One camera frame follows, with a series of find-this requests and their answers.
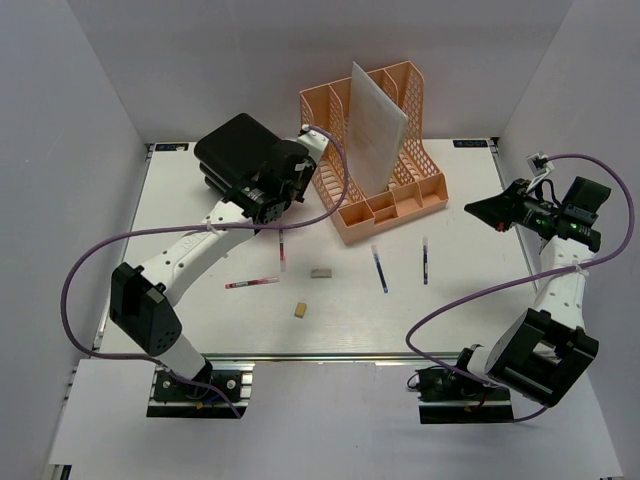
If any red gel pen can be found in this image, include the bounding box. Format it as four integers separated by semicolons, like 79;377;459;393
224;276;280;289
278;230;286;272

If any black pink drawer unit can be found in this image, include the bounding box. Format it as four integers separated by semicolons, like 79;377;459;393
194;113;303;204

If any dark purple gel pen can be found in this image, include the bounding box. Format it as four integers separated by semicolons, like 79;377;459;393
422;237;429;285

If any grey eraser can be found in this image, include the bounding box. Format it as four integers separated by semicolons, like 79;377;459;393
310;268;333;279

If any blue gel pen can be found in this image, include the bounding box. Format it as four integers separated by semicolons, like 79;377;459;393
371;245;389;294

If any tan eraser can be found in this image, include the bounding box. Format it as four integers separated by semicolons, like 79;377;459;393
294;302;307;318

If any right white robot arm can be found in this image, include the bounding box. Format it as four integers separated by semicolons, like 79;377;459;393
451;177;611;408

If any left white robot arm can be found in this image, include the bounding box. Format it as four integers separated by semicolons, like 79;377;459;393
109;131;328;399

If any orange plastic file organizer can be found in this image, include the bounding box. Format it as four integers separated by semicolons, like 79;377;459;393
299;60;450;247

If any flat red gel pen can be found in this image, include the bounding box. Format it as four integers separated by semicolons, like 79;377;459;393
224;276;280;289

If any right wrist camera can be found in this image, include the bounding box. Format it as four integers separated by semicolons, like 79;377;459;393
526;151;554;193

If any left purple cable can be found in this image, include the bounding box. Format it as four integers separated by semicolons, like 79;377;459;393
59;124;350;419

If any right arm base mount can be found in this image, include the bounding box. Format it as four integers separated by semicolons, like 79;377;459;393
406;365;515;425

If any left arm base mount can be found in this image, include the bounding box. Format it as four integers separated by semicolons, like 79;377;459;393
146;361;255;419

